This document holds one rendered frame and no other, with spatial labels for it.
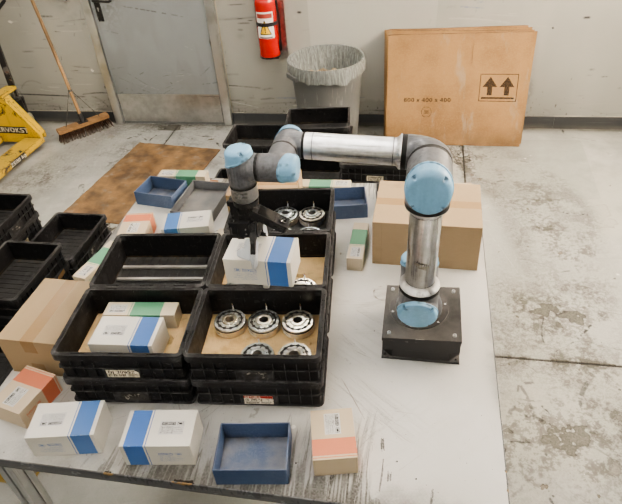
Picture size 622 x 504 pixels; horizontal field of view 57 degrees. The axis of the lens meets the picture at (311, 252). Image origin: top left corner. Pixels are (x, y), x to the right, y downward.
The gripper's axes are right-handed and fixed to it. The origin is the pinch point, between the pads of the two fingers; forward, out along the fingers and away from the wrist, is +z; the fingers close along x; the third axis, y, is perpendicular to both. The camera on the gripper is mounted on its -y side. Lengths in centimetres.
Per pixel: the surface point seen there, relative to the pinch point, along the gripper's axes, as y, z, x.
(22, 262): 142, 60, -60
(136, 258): 60, 27, -28
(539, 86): -130, 79, -314
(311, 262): -7.2, 27.8, -31.4
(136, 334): 37.3, 18.4, 18.2
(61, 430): 52, 31, 45
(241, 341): 8.1, 27.6, 9.4
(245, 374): 2.6, 25.5, 23.9
